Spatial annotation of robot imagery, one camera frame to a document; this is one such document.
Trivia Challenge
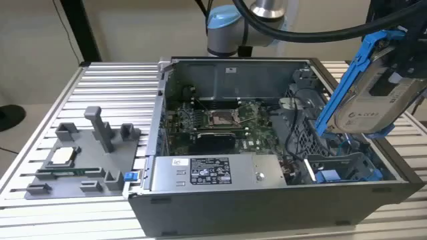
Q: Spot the hard disk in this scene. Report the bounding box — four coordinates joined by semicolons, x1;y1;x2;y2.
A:
315;28;427;140

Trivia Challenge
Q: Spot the black disk wire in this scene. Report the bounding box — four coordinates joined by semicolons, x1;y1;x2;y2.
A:
285;96;322;161

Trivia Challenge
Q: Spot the blue disk wire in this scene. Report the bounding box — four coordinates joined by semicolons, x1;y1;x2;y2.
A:
335;134;353;162

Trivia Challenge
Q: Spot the perforated metal drive cage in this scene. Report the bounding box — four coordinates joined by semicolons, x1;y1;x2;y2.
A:
278;83;335;161

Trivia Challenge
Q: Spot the blue plastic carrier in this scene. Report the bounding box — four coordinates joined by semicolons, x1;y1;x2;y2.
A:
315;169;383;181

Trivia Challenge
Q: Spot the green motherboard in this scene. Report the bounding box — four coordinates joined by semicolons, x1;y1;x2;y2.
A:
164;98;289;157

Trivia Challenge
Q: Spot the CPU socket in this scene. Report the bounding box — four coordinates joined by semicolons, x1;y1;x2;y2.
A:
206;108;243;127

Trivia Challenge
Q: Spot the locking lever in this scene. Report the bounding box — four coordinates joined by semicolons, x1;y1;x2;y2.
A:
194;98;210;111

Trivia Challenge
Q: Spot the silver power supply unit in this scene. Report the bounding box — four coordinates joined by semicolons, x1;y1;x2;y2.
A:
148;154;289;192

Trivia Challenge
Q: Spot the black graphics card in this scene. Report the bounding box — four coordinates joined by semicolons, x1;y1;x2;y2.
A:
190;132;236;155

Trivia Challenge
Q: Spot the dark grey PC case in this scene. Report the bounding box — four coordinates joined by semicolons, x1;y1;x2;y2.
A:
128;56;427;237

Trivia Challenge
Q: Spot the blue case latch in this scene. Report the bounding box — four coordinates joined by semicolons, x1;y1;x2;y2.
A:
122;171;140;182

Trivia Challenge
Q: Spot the grey parts rack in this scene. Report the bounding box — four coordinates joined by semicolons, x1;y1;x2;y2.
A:
24;106;143;201

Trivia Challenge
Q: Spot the silver CPU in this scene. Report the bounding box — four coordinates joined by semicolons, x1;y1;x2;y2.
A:
50;147;76;165

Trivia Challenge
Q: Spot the green RAM stick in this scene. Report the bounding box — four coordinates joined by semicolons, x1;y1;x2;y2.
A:
36;168;102;175

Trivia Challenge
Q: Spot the black round stand base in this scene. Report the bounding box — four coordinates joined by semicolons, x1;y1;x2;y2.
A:
0;104;27;133

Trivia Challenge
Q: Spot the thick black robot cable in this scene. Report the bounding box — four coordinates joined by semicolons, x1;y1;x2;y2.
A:
232;0;407;43

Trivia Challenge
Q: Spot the black frame post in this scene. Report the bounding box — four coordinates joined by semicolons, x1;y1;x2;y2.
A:
59;0;103;63

